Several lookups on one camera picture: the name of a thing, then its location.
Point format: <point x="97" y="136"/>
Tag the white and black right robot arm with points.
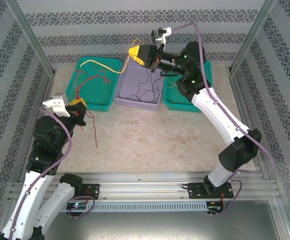
<point x="217" y="112"/>

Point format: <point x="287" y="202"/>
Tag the small circuit board green light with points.
<point x="77" y="206"/>

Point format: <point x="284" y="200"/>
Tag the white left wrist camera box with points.
<point x="59" y="107"/>

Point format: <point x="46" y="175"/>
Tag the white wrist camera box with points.
<point x="159" y="37"/>
<point x="59" y="107"/>

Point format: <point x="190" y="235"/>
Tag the aluminium frame post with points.
<point x="252" y="37"/>
<point x="31" y="37"/>

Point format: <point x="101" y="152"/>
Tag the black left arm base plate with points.
<point x="93" y="191"/>

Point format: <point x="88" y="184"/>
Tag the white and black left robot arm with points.
<point x="38" y="190"/>

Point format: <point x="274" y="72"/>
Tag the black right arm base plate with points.
<point x="194" y="191"/>

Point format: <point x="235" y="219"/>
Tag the short red power lead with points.
<point x="88" y="196"/>
<point x="222" y="197"/>

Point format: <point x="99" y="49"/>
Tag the teal plastic basket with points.
<point x="177" y="102"/>
<point x="94" y="95"/>

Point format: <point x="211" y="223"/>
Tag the lilac plastic basket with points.
<point x="127" y="90"/>

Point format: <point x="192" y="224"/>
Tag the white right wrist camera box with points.
<point x="159" y="37"/>

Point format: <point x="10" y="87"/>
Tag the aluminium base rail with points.
<point x="144" y="190"/>

